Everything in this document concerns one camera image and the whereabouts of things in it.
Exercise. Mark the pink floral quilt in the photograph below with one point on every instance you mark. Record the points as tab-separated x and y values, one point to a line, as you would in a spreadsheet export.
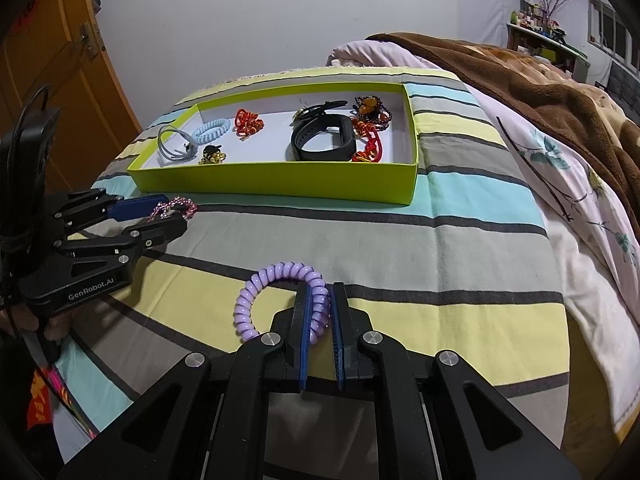
575	220

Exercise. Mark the black wristwatch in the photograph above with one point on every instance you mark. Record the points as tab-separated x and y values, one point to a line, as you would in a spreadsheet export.
320	108

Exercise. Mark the striped bedsheet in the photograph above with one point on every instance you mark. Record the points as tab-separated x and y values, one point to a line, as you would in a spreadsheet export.
425	270

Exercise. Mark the green cardboard box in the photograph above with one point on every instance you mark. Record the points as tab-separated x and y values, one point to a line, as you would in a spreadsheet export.
280	180

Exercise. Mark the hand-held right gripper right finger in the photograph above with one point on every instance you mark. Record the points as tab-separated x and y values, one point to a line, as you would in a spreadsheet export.
339	345

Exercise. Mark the wooden door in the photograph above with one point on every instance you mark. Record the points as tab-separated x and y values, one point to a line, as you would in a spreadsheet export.
45	60

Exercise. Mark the black chair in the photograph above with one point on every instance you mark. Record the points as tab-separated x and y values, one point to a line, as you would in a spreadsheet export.
625	90

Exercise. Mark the wooden shelf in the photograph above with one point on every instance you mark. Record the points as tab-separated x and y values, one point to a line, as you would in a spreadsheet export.
550	52

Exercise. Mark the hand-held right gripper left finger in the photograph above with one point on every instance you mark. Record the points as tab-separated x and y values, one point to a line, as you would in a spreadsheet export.
302	342

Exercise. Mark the brown fleece blanket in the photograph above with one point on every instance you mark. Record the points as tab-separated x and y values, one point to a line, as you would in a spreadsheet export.
540	95

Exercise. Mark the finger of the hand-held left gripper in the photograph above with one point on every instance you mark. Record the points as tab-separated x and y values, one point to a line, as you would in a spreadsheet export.
160	232
140	207

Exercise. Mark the bottles on shelf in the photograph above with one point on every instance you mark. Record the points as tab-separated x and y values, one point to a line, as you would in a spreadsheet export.
532	17

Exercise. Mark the small gold charm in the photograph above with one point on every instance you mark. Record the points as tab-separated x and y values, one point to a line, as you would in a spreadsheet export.
212	155

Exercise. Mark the person's left hand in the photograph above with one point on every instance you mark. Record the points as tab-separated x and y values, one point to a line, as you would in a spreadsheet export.
60	325

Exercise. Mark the black fitness band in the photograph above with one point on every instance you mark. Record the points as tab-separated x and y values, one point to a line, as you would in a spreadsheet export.
300	142

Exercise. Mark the window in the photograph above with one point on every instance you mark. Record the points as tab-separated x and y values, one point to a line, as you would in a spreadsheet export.
612	30

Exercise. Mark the metal door latch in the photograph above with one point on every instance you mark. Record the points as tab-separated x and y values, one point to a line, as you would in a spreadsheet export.
91	40

